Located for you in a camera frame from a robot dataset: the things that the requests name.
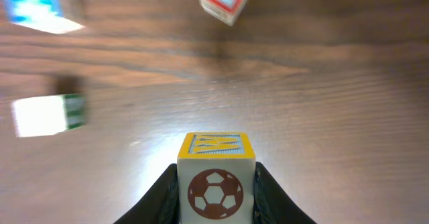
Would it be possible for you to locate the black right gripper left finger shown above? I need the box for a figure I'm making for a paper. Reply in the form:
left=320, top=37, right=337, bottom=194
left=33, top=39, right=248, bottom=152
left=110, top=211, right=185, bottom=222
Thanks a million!
left=114, top=164, right=180, bottom=224

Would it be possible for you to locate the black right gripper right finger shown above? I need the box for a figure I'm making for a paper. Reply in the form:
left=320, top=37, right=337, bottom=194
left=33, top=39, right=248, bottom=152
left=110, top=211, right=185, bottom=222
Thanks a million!
left=253, top=162, right=316, bottom=224

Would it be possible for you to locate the soccer ball yellow-top block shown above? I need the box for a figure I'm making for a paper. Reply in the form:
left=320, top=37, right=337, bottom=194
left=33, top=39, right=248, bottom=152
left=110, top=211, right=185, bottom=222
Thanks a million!
left=177, top=132, right=256, bottom=224

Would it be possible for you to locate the green Z block left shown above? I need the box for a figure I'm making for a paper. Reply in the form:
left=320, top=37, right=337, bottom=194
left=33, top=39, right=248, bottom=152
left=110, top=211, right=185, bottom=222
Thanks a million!
left=11, top=94, right=86, bottom=137

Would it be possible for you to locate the blue-top umbrella block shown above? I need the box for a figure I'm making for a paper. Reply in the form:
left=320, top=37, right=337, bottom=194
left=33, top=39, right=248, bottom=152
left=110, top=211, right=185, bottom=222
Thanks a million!
left=3, top=0, right=84, bottom=34

